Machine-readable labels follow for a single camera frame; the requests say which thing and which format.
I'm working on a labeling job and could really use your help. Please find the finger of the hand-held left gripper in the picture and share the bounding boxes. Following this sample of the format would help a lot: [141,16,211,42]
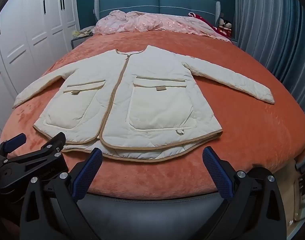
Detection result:
[0,132,27,161]
[6,132,67,167]

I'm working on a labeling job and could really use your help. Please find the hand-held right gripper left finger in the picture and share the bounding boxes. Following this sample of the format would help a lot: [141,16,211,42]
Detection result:
[19,147,103,240]

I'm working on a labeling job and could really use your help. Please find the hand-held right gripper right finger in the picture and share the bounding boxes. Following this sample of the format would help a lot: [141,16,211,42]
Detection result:
[202,147,288,240]

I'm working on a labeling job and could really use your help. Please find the cream quilted jacket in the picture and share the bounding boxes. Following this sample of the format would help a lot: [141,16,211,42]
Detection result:
[12,45,275,161]

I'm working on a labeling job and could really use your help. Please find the orange plush blanket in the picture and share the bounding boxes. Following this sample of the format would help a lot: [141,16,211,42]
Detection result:
[0,29,305,199]

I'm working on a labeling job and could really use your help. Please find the white wardrobe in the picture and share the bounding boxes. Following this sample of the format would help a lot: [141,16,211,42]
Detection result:
[0,0,80,110]

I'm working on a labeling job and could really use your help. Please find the dark bedside table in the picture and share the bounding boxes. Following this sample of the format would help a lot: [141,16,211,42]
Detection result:
[71,26,96,48]

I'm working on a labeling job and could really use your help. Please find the yellowish clutter pile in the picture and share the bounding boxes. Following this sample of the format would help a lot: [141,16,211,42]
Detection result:
[72,29,93,37]

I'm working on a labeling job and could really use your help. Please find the stuffed doll toy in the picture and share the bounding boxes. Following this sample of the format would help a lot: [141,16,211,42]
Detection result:
[217,19,233,33]

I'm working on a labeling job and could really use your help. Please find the red pillow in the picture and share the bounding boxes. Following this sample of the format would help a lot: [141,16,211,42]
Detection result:
[189,12,233,40]

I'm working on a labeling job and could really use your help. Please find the blue-grey curtain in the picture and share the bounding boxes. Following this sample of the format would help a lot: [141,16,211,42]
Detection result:
[233,0,305,122]

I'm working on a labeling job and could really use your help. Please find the pink embroidered quilt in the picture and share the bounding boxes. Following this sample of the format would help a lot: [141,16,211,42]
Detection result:
[95,9,233,42]

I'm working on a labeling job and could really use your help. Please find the teal bed headboard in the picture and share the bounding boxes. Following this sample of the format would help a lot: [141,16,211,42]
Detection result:
[93,0,222,22]

